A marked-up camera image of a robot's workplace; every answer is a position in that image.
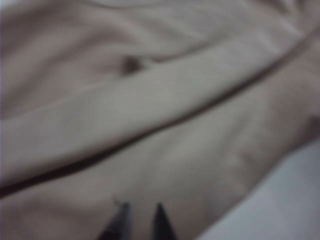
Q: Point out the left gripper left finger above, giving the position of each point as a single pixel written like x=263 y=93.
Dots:
x=117 y=225

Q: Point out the beige T-shirt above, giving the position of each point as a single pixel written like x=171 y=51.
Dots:
x=150 y=112

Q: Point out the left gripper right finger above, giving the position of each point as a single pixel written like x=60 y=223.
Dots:
x=162 y=225

